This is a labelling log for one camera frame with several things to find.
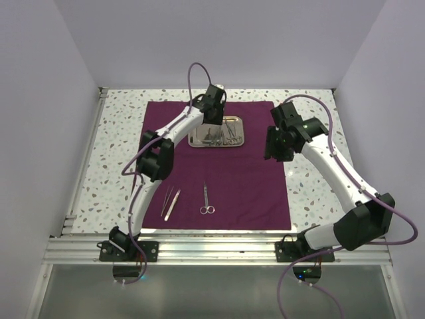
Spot aluminium front rail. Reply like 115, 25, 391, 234
42, 234, 392, 266

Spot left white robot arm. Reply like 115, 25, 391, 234
108, 86, 226, 261

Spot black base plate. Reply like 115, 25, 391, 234
96, 241, 159, 263
274, 235, 331, 263

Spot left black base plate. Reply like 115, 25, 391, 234
96, 241, 159, 263

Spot steel instrument tray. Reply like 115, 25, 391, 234
188, 116, 245, 148

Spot left side rail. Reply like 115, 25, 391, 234
60, 87, 109, 237

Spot purple cable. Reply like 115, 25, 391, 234
121, 62, 216, 285
277, 94, 418, 319

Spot steel scissors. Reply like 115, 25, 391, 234
199, 182, 215, 215

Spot wide steel tweezers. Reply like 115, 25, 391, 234
164, 189, 181, 221

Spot purple cloth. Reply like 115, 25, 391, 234
143, 101, 291, 231

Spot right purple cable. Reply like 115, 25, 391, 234
277, 94, 418, 319

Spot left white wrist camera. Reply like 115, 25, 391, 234
205, 84, 226, 101

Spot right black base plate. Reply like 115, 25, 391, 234
274, 235, 331, 263

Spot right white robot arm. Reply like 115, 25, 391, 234
264, 118, 395, 261

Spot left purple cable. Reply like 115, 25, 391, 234
121, 62, 216, 285

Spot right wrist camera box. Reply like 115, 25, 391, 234
270, 102, 303, 130

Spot fine steel tweezers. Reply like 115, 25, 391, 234
161, 187, 174, 216

